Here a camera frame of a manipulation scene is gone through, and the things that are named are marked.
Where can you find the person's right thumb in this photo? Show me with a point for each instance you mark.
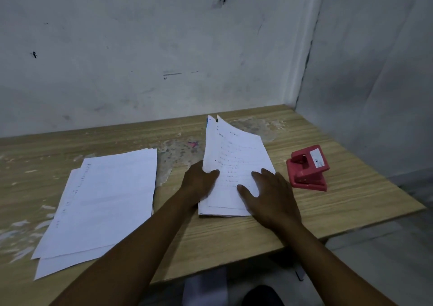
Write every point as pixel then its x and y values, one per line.
pixel 247 197

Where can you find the flat white paper stack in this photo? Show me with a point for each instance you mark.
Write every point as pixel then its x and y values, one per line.
pixel 101 204

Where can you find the black shoe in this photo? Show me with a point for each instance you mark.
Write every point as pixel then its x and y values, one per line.
pixel 263 297

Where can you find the person's left forearm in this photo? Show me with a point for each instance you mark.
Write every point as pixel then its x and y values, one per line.
pixel 132 258

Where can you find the person's right hand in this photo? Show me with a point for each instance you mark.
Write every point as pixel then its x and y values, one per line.
pixel 275 202

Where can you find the curled printed white paper stack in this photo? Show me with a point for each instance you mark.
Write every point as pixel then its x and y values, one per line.
pixel 233 153

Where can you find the person's left hand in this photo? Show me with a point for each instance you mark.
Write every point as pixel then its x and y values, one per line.
pixel 194 182

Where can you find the person's left thumb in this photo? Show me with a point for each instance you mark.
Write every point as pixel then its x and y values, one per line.
pixel 211 174

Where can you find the white cloth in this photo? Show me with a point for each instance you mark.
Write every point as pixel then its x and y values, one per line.
pixel 206 289

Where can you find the red hole punch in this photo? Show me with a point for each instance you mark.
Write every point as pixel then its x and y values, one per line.
pixel 307 169

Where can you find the person's right forearm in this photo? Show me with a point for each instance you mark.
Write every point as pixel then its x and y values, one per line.
pixel 321 265

